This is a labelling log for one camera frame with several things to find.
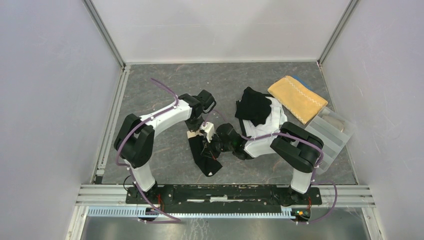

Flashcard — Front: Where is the clear plastic organizer box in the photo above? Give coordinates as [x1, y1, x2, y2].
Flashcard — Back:
[305, 107, 355, 175]

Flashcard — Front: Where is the black underwear beige waistband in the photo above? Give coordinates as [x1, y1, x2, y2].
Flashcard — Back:
[185, 117, 223, 177]

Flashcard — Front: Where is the aluminium frame rail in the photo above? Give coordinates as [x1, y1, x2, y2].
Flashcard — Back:
[76, 185, 376, 221]

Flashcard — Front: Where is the blue cloth under towel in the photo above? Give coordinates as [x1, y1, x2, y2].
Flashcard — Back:
[292, 75, 312, 91]

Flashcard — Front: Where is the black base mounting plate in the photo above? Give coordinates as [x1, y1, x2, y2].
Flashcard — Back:
[125, 184, 323, 214]

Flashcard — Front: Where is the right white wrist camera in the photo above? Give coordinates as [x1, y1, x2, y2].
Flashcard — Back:
[199, 121, 215, 143]

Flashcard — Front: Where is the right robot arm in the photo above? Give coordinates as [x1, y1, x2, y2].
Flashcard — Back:
[203, 122, 324, 204]

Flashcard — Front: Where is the black crumpled underwear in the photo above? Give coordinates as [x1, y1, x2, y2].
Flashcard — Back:
[234, 86, 272, 127]

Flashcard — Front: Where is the folded yellow towel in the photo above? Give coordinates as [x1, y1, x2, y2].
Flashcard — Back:
[267, 75, 328, 125]

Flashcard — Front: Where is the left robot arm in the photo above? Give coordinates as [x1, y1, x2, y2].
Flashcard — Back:
[113, 90, 217, 204]

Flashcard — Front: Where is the white underwear black waistband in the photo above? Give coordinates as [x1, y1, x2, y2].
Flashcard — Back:
[239, 95, 288, 138]

